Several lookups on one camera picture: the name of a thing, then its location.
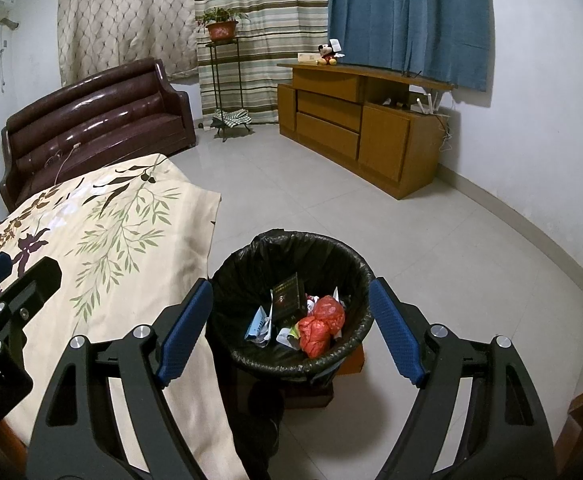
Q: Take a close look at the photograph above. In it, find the white cable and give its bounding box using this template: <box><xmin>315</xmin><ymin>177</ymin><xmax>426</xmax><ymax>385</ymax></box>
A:
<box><xmin>44</xmin><ymin>142</ymin><xmax>82</xmax><ymax>183</ymax></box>

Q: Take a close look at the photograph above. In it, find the checkered cloth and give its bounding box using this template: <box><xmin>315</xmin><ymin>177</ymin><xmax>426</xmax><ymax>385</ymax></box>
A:
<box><xmin>214</xmin><ymin>109</ymin><xmax>252</xmax><ymax>128</ymax></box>

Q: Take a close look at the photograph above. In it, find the striped curtain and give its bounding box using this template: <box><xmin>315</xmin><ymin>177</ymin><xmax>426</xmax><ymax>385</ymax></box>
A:
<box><xmin>192</xmin><ymin>0</ymin><xmax>332</xmax><ymax>126</ymax></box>

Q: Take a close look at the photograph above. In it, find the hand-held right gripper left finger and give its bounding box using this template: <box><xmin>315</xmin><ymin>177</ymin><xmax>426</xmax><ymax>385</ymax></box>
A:
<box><xmin>24</xmin><ymin>277</ymin><xmax>214</xmax><ymax>480</ymax></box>

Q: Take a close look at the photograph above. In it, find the floral beige blanket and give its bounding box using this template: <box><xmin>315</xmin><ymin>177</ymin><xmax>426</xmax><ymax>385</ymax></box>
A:
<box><xmin>0</xmin><ymin>154</ymin><xmax>249</xmax><ymax>480</ymax></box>

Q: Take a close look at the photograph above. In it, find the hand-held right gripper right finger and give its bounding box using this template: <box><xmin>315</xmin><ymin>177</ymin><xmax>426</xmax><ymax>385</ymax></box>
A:
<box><xmin>369</xmin><ymin>277</ymin><xmax>557</xmax><ymax>480</ymax></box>

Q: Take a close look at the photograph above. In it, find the mouse plush toy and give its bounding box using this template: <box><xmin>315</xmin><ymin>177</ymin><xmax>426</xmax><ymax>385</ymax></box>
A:
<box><xmin>315</xmin><ymin>40</ymin><xmax>346</xmax><ymax>67</ymax></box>

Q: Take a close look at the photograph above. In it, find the blue curtain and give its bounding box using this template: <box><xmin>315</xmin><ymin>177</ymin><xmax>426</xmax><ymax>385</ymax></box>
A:
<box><xmin>325</xmin><ymin>0</ymin><xmax>495</xmax><ymax>93</ymax></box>

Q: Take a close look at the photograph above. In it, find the potted plant in red pot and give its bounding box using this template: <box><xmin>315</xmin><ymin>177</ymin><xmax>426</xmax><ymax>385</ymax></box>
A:
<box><xmin>195</xmin><ymin>7</ymin><xmax>249</xmax><ymax>43</ymax></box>

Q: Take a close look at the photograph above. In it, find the bin with black bag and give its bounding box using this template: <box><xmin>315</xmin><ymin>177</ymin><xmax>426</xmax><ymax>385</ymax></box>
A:
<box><xmin>205</xmin><ymin>230</ymin><xmax>376</xmax><ymax>376</ymax></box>

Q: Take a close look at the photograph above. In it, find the beige diamond pattern curtain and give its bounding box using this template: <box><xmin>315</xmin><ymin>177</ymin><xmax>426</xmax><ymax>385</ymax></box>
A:
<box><xmin>57</xmin><ymin>0</ymin><xmax>202</xmax><ymax>86</ymax></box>

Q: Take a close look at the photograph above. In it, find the red plastic bag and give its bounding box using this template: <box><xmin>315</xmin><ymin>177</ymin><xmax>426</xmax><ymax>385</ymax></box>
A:
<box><xmin>296</xmin><ymin>296</ymin><xmax>346</xmax><ymax>359</ymax></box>

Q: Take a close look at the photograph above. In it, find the wooden cabinet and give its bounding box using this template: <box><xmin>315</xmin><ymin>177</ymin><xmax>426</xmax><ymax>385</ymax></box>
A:
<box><xmin>276</xmin><ymin>60</ymin><xmax>457</xmax><ymax>201</ymax></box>

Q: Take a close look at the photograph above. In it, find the white router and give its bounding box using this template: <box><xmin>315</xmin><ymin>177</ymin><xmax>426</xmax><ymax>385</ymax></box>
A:
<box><xmin>409</xmin><ymin>91</ymin><xmax>445</xmax><ymax>116</ymax></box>

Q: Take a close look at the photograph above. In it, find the black metal plant stand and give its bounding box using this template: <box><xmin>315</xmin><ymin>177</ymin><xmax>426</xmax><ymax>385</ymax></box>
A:
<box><xmin>205</xmin><ymin>39</ymin><xmax>254</xmax><ymax>138</ymax></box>

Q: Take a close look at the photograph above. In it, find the dark brown leather sofa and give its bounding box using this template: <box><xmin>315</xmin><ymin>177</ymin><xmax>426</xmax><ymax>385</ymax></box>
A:
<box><xmin>0</xmin><ymin>57</ymin><xmax>197</xmax><ymax>213</ymax></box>

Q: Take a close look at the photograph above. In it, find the black box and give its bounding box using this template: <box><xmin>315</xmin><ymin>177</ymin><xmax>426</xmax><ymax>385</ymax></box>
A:
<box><xmin>270</xmin><ymin>272</ymin><xmax>308</xmax><ymax>328</ymax></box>

